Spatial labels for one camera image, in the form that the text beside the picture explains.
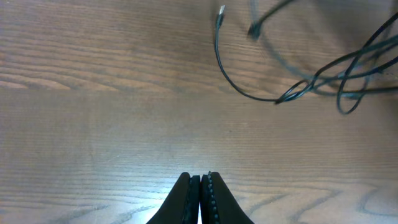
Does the thin black USB cable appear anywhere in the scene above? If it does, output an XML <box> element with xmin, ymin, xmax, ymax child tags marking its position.
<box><xmin>214</xmin><ymin>4</ymin><xmax>398</xmax><ymax>105</ymax></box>

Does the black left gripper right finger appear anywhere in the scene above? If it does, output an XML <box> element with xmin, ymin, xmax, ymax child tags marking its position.
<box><xmin>200</xmin><ymin>171</ymin><xmax>254</xmax><ymax>224</ymax></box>

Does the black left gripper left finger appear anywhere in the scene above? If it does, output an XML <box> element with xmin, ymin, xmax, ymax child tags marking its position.
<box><xmin>147</xmin><ymin>172</ymin><xmax>201</xmax><ymax>224</ymax></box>

